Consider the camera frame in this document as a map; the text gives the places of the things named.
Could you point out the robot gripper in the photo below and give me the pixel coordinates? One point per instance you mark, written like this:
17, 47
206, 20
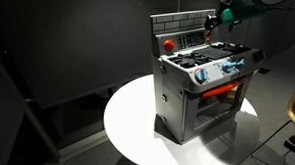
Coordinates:
241, 13

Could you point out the small red stove button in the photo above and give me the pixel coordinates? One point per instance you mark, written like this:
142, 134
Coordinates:
207, 32
208, 40

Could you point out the blue stove knob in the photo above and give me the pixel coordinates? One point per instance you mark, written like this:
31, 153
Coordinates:
201, 75
229, 66

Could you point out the large red round stove knob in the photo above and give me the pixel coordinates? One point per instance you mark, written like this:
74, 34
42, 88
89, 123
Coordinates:
169, 45

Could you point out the grey toy stove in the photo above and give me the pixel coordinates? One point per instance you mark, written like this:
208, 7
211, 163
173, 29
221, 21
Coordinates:
175, 101

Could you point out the white round table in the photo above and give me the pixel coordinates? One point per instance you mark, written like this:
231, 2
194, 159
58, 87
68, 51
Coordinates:
132, 126

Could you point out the dark partition panel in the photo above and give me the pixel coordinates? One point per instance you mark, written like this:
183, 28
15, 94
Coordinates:
9, 132

